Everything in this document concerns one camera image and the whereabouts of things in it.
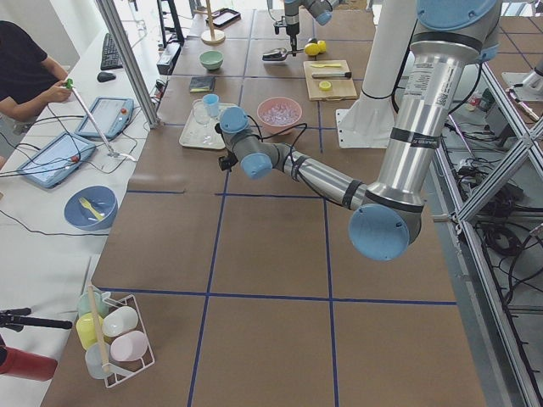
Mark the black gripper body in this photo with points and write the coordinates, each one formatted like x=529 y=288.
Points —
x=291 y=29
x=231 y=151

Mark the metal ice scoop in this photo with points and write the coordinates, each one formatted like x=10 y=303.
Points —
x=279 y=54

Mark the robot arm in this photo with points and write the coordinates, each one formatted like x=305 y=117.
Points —
x=320 y=10
x=447 y=37

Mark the light blue cup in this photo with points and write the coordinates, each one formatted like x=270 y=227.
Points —
x=212 y=104

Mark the clear ice cubes pile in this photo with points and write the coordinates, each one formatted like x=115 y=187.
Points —
x=280 y=114

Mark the yellow lemon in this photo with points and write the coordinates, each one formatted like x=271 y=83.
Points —
x=312 y=49
x=322 y=46

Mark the clear wine glass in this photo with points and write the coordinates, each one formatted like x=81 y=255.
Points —
x=202 y=120

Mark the yellow plastic knife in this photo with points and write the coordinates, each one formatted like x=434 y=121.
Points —
x=322 y=66

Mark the cream bear tray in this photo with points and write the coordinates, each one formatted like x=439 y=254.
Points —
x=189 y=138

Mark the wooden cutting board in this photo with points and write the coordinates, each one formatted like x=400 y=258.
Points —
x=341 y=90

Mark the lemon half slice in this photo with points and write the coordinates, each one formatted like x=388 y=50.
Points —
x=325 y=86

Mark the steel cylinder rod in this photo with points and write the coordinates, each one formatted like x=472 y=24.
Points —
x=331 y=75

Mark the pink bowl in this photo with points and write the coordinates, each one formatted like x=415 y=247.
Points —
x=276 y=129

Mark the wooden mug tree stand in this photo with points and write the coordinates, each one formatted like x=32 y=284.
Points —
x=211 y=36

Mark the green bowl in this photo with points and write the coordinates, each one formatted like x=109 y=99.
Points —
x=211 y=60

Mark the grey folded cloth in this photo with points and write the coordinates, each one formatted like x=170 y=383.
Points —
x=200 y=84

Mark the blue teach pendant far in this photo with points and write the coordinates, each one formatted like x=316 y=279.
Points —
x=112 y=116

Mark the blue teach pendant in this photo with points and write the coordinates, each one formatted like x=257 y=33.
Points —
x=57 y=160
x=112 y=116

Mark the blue bowl with fork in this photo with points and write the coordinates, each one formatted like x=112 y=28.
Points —
x=92 y=209

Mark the black computer mouse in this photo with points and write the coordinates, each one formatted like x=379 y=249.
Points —
x=105 y=76

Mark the black keyboard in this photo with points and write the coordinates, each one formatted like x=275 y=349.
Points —
x=110 y=59

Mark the blue teach pendant near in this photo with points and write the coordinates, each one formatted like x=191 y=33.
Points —
x=57 y=160

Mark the person in black shirt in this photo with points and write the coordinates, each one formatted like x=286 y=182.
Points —
x=30 y=78

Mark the red bottle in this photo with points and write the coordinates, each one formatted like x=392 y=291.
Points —
x=21 y=364

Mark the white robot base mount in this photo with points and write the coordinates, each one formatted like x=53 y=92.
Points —
x=369 y=121

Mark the aluminium frame post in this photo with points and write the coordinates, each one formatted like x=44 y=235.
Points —
x=112 y=20

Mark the white wire cup rack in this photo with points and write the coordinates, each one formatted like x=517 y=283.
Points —
x=113 y=336

